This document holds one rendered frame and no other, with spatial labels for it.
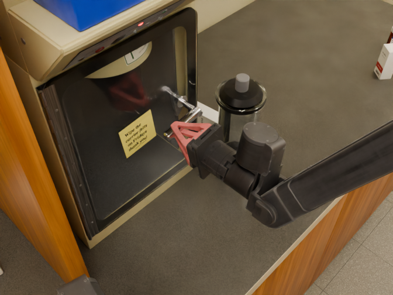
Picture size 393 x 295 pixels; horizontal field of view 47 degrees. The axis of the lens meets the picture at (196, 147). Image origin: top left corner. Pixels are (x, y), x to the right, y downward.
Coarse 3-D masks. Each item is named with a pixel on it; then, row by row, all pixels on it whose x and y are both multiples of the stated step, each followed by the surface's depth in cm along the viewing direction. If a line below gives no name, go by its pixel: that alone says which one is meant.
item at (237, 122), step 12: (216, 96) 94; (264, 96) 94; (228, 108) 92; (240, 108) 92; (252, 108) 92; (228, 120) 95; (240, 120) 94; (252, 120) 95; (228, 132) 98; (240, 132) 97; (228, 144) 101
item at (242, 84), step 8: (232, 80) 95; (240, 80) 91; (248, 80) 91; (224, 88) 94; (232, 88) 94; (240, 88) 92; (248, 88) 93; (256, 88) 94; (224, 96) 93; (232, 96) 92; (240, 96) 92; (248, 96) 92; (256, 96) 92; (232, 104) 92; (240, 104) 91; (248, 104) 92
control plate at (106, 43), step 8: (184, 0) 63; (168, 8) 61; (152, 16) 59; (136, 24) 57; (144, 24) 63; (120, 32) 56; (128, 32) 61; (104, 40) 55; (112, 40) 60; (88, 48) 54; (96, 48) 58; (80, 56) 56; (88, 56) 61; (72, 64) 59
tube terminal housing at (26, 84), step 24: (0, 0) 53; (24, 0) 54; (0, 24) 57; (24, 72) 61; (24, 96) 67; (48, 144) 73; (48, 168) 82; (192, 168) 110; (72, 216) 90; (96, 240) 95
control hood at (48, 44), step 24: (168, 0) 56; (192, 0) 70; (24, 24) 51; (48, 24) 51; (96, 24) 51; (120, 24) 52; (24, 48) 56; (48, 48) 50; (72, 48) 48; (48, 72) 55
